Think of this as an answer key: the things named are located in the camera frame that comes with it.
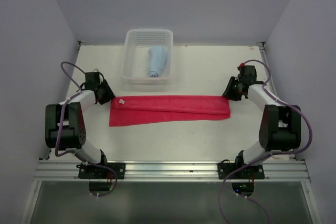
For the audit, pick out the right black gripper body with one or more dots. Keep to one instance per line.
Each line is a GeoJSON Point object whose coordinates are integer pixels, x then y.
{"type": "Point", "coordinates": [240, 82]}

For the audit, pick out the pink towel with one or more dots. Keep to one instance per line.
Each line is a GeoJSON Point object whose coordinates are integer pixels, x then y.
{"type": "Point", "coordinates": [137, 110]}

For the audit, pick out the light blue towel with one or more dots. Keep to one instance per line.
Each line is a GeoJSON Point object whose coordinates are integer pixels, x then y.
{"type": "Point", "coordinates": [158, 56]}

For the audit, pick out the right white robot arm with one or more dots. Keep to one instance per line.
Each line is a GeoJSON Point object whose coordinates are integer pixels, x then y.
{"type": "Point", "coordinates": [280, 127]}

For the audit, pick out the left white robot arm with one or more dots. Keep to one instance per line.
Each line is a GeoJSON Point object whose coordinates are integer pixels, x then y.
{"type": "Point", "coordinates": [65, 129]}

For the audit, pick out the white plastic basket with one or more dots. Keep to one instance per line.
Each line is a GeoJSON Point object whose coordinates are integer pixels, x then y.
{"type": "Point", "coordinates": [135, 66]}

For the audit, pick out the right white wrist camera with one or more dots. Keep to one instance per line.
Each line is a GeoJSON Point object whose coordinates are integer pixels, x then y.
{"type": "Point", "coordinates": [241, 66]}

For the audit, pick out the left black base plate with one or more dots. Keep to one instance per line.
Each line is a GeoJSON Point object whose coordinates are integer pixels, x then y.
{"type": "Point", "coordinates": [93, 172]}

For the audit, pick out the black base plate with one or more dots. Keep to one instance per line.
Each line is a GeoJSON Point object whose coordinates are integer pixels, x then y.
{"type": "Point", "coordinates": [93, 172]}
{"type": "Point", "coordinates": [225, 167]}

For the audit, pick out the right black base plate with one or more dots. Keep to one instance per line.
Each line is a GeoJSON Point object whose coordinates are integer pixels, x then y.
{"type": "Point", "coordinates": [225, 167]}

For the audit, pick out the aluminium mounting rail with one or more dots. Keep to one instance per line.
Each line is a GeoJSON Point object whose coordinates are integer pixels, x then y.
{"type": "Point", "coordinates": [275, 171]}

